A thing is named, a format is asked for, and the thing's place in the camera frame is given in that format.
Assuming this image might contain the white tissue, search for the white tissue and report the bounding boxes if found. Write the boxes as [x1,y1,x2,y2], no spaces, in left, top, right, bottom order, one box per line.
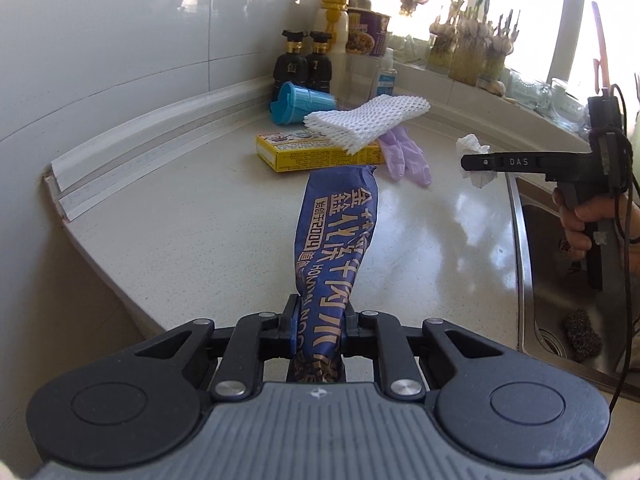
[456,134,493,189]

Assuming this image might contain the stainless steel sink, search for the stainless steel sink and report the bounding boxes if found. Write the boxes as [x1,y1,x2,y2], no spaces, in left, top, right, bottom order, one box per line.
[505,175,640,378]

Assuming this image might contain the white bottle with yellow cap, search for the white bottle with yellow cap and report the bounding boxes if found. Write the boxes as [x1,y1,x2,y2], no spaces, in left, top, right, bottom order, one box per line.
[320,0,351,97]

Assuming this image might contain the cluster of clear glass jars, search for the cluster of clear glass jars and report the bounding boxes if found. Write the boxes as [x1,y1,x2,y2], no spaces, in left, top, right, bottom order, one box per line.
[509,71,588,133]

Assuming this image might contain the white backsplash trim strip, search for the white backsplash trim strip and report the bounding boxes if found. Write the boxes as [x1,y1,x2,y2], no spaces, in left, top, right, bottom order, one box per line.
[42,80,281,222]

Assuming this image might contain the purple rubber glove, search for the purple rubber glove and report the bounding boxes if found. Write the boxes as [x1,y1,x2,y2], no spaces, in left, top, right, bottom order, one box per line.
[377,125,433,188]

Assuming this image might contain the black cable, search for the black cable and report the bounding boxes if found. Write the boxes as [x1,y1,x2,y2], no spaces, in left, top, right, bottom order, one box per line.
[606,82,640,413]

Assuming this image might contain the reddish brown stick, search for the reddish brown stick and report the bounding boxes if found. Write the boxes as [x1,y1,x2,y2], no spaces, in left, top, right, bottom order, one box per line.
[591,1,610,97]

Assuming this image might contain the blue plastic cup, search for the blue plastic cup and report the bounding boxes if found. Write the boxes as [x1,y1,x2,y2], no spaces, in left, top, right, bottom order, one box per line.
[270,81,337,125]

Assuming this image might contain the person's right hand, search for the person's right hand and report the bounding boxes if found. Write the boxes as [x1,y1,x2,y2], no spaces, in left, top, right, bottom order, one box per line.
[552,187,610,262]

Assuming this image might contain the black sauce bottle gold neck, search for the black sauce bottle gold neck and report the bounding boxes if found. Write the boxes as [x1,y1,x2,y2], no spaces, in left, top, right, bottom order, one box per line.
[306,31,335,93]
[272,30,308,101]

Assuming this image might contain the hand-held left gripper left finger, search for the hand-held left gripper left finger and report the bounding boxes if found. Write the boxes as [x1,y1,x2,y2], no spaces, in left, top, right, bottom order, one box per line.
[131,295,303,403]

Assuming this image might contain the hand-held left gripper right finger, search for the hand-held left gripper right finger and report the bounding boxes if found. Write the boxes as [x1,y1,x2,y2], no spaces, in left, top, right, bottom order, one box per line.
[341,305,507,402]

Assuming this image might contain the white foam fruit net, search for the white foam fruit net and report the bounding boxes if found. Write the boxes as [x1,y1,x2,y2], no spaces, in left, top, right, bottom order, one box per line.
[304,94,431,156]

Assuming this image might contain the yellow cardboard box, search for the yellow cardboard box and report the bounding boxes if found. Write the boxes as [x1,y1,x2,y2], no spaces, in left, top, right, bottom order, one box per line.
[256,130,386,173]

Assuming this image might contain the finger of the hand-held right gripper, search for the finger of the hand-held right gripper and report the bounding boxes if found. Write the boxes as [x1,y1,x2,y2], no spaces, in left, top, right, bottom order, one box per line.
[460,152,551,174]

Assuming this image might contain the clear plastic container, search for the clear plastic container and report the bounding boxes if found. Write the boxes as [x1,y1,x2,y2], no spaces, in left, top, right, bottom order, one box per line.
[344,52,386,107]

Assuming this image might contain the dark scouring pad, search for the dark scouring pad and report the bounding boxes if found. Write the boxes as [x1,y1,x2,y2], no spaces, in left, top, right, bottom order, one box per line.
[563,309,604,362]

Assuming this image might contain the dark blue noodle wrapper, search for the dark blue noodle wrapper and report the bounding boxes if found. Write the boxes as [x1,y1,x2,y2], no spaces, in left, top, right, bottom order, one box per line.
[289,165,378,383]

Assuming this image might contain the purple instant noodle cup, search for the purple instant noodle cup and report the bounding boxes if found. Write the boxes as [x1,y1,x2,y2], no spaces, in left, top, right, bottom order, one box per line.
[345,7,392,57]

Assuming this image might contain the clear spray bottle blue label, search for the clear spray bottle blue label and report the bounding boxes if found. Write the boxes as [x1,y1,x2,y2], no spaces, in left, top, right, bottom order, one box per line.
[369,47,399,102]

